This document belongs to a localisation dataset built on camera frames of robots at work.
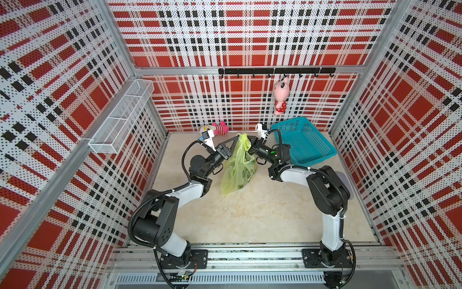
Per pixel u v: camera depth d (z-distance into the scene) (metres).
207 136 0.70
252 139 0.74
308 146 1.14
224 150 0.70
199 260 0.74
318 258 0.72
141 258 0.75
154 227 0.44
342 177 0.99
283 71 0.89
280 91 0.92
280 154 0.65
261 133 0.77
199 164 0.63
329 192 0.52
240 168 0.76
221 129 1.15
